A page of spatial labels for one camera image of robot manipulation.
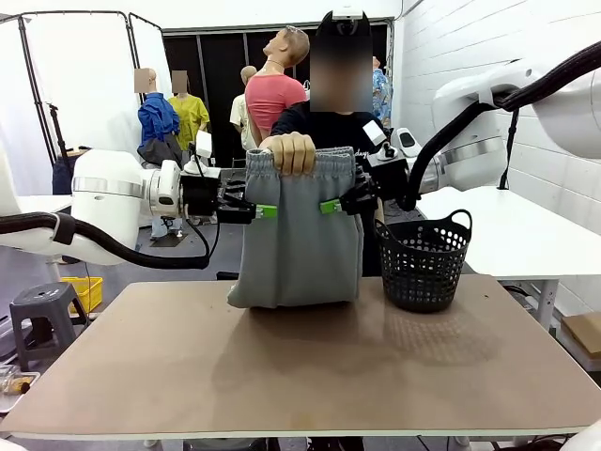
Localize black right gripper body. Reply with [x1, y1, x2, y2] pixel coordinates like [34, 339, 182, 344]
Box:
[366, 157, 410, 201]

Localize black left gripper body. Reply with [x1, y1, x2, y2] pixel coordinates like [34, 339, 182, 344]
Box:
[180, 174, 221, 220]

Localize grey training pants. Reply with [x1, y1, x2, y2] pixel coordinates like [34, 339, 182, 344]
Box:
[226, 146, 367, 310]

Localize person's right hand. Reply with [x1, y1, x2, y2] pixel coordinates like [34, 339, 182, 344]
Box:
[271, 132, 317, 178]

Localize person in black t-shirt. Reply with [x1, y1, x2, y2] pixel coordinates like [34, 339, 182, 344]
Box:
[270, 27, 392, 279]

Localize mannequin in yellow shirt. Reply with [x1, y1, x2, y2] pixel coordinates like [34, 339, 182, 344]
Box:
[167, 70, 212, 152]

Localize black perforated plastic basket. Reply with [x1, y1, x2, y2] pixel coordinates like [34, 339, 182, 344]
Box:
[373, 209, 473, 315]

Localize mannequin in blue floral shirt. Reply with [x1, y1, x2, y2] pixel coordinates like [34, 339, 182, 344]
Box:
[372, 55, 393, 121]

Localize mannequin in cream shirt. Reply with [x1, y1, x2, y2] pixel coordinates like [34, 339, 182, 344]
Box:
[229, 65, 260, 152]

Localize black curtain backdrop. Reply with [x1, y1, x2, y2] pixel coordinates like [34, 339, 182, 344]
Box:
[161, 17, 394, 170]

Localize mannequin in pink top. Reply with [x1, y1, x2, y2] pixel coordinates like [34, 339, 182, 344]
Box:
[244, 25, 312, 154]

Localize jeans on half mannequin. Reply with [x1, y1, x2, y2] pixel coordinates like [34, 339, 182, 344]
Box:
[52, 146, 93, 196]

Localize yellow plastic crate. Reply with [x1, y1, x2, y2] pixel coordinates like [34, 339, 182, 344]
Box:
[59, 275, 105, 315]

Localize narrow white partition screen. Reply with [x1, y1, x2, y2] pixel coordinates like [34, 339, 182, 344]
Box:
[128, 12, 175, 159]

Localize thin black tripod stand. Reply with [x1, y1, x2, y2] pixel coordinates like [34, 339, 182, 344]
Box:
[45, 102, 72, 162]

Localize black cap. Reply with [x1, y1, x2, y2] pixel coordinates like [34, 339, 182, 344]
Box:
[315, 9, 373, 41]

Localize wide white partition screen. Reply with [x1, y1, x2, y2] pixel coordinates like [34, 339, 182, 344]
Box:
[18, 11, 145, 156]

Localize grey plastic stool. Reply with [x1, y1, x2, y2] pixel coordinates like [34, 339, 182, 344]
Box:
[8, 281, 91, 373]

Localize flat cardboard box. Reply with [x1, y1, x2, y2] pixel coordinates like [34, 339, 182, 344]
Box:
[560, 312, 601, 362]

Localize white tray with clutter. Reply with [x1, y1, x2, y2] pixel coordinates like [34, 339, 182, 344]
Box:
[0, 369, 42, 414]

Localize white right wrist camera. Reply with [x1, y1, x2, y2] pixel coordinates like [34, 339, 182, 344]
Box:
[362, 118, 387, 145]

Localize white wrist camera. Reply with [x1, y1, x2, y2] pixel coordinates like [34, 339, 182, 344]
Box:
[193, 130, 213, 159]
[362, 118, 387, 145]

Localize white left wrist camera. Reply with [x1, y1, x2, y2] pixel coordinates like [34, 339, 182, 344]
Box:
[193, 130, 213, 159]

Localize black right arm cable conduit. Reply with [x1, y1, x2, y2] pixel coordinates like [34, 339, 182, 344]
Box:
[398, 39, 601, 212]

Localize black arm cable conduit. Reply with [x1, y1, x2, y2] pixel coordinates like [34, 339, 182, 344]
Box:
[398, 39, 601, 212]
[0, 210, 222, 271]

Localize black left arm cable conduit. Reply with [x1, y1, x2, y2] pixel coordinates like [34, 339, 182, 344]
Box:
[0, 210, 222, 271]

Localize black tripod with camera mount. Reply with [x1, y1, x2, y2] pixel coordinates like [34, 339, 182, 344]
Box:
[498, 108, 520, 191]

